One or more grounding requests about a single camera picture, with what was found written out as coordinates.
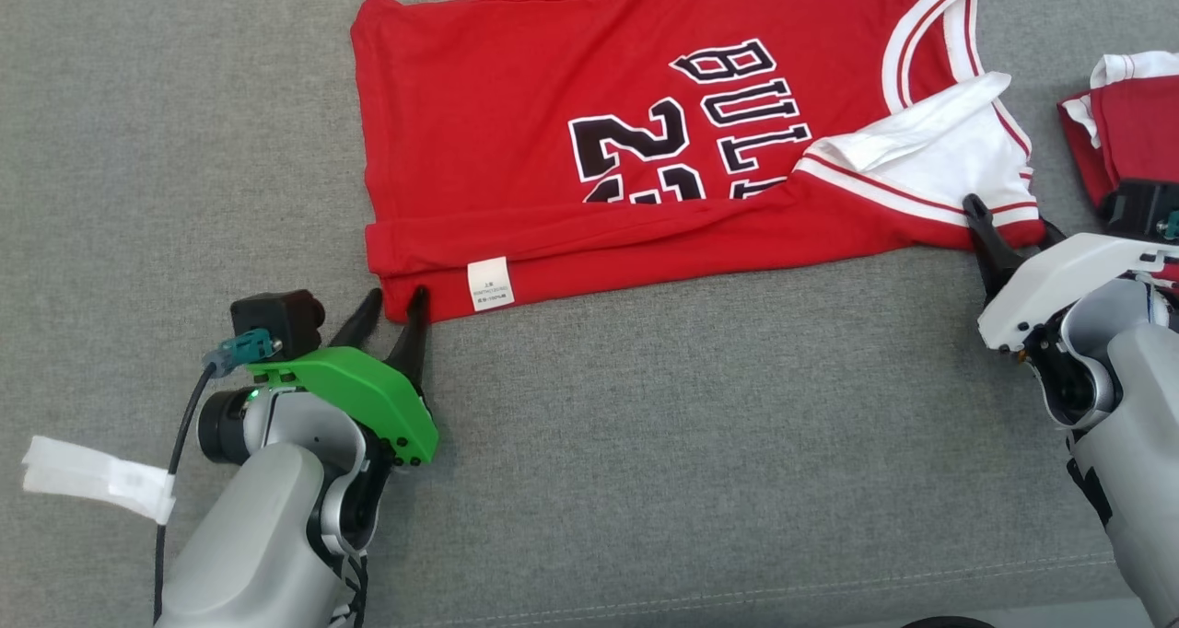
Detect red shorts with white trim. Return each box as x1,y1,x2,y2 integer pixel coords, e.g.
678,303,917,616
1056,51,1179,216

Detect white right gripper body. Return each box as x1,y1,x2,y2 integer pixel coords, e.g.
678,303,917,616
978,232,1179,351

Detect grey fabric sofa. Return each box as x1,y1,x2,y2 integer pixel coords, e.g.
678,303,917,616
0,0,1179,628

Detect white paper cable label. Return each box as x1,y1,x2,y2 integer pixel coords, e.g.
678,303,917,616
22,436,177,525

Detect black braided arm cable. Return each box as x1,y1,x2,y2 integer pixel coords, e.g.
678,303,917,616
341,554,369,628

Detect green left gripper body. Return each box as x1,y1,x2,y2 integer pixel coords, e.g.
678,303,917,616
247,347,441,468

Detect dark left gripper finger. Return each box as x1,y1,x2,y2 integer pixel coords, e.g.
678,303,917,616
385,285,431,394
329,287,383,351

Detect left black cable, teal plug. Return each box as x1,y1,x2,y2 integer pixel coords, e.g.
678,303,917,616
152,329,278,625

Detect red and white basketball jersey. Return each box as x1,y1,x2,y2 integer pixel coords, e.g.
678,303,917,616
350,0,1047,324

